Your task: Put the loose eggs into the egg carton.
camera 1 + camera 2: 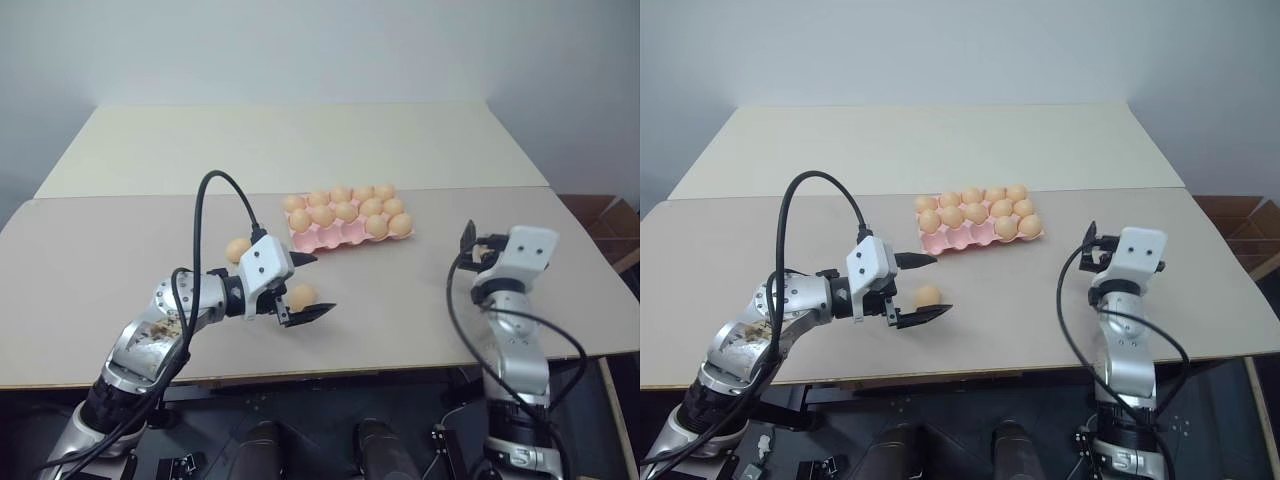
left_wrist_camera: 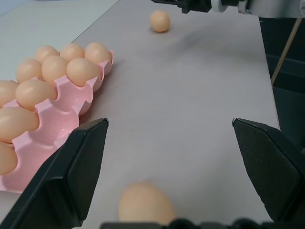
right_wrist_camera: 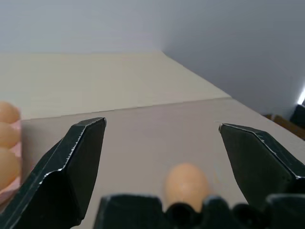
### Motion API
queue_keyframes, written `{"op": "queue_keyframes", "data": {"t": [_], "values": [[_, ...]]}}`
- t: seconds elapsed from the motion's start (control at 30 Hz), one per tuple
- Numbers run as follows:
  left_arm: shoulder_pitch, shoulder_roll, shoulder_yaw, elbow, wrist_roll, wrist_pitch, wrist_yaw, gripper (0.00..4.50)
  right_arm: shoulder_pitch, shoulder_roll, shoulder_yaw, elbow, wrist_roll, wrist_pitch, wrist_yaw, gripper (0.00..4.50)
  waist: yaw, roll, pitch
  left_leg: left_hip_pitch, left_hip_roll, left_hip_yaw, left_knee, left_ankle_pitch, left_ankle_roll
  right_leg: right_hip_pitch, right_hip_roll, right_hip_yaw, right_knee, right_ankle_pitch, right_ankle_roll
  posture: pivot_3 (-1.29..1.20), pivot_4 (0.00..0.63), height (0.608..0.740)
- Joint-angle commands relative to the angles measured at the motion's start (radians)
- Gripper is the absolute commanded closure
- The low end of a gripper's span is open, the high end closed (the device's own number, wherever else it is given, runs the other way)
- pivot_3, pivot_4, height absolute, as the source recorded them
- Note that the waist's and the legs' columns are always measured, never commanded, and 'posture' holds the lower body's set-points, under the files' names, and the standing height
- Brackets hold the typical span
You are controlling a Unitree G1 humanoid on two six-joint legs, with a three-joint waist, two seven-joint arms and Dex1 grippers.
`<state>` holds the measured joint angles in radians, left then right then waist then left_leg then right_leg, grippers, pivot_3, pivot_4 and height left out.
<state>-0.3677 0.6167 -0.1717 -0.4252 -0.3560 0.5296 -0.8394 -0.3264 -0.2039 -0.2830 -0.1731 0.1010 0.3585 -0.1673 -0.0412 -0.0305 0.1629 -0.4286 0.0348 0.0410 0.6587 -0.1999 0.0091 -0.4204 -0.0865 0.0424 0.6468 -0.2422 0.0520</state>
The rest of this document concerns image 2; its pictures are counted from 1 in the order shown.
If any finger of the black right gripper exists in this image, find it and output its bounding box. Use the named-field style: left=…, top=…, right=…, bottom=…
left=151, top=0, right=182, bottom=7

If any pink egg tray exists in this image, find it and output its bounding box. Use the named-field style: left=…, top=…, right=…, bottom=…
left=0, top=49, right=115, bottom=193

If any beige egg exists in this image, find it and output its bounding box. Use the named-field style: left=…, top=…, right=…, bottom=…
left=0, top=141, right=19, bottom=176
left=41, top=55, right=69, bottom=88
left=35, top=45, right=60, bottom=63
left=0, top=80, right=20, bottom=108
left=118, top=182, right=177, bottom=227
left=149, top=10, right=171, bottom=33
left=59, top=42, right=86, bottom=62
left=16, top=58, right=45, bottom=83
left=15, top=79, right=58, bottom=112
left=66, top=58, right=102, bottom=87
left=0, top=106, right=40, bottom=144
left=84, top=42, right=112, bottom=65

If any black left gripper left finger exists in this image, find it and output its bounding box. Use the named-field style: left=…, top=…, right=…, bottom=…
left=0, top=117, right=110, bottom=229

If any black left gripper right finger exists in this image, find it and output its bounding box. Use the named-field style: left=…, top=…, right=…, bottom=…
left=232, top=117, right=305, bottom=224

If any thin wooden stick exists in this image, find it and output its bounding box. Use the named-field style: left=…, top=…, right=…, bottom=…
left=271, top=18, right=303, bottom=84

